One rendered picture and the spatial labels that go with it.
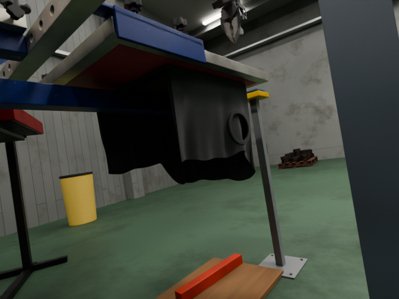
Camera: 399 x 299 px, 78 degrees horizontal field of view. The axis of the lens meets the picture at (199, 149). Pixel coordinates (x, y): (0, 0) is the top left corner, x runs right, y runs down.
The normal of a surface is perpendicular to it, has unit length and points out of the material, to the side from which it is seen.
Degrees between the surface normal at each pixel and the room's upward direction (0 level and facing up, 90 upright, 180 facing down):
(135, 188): 90
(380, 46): 90
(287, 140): 90
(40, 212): 90
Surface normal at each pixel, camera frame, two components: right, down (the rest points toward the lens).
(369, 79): -0.55, 0.07
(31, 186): 0.82, -0.14
